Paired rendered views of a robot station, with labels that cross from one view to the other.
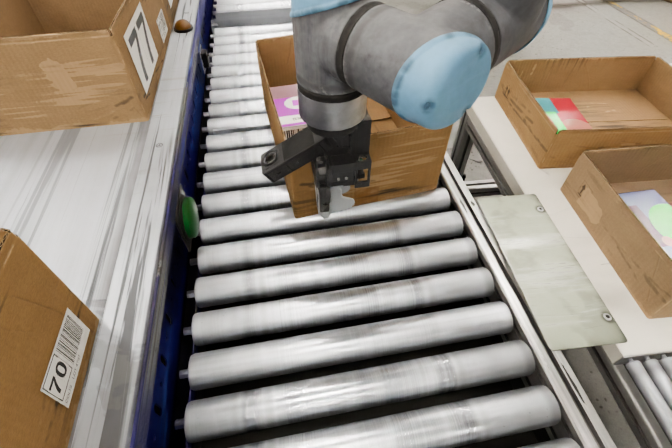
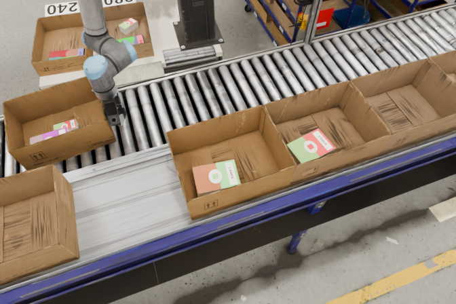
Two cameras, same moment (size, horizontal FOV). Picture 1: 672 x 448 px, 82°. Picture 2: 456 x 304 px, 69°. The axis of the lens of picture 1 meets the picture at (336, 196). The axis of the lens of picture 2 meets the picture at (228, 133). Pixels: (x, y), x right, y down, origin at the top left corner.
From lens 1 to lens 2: 1.25 m
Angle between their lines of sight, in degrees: 58
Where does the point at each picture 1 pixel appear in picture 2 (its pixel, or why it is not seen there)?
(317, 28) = (108, 70)
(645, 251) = (138, 47)
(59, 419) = (198, 144)
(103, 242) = (144, 167)
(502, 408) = (180, 86)
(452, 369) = (171, 96)
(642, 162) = not seen: hidden behind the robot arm
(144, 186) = (119, 164)
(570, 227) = not seen: hidden behind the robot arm
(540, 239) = (127, 72)
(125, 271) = (157, 153)
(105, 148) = (92, 193)
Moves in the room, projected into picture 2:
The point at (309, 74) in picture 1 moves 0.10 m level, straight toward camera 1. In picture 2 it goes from (110, 83) to (136, 79)
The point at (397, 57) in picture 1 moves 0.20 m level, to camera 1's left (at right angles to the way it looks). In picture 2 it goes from (126, 54) to (126, 91)
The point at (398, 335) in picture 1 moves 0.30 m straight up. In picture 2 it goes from (163, 107) to (151, 63)
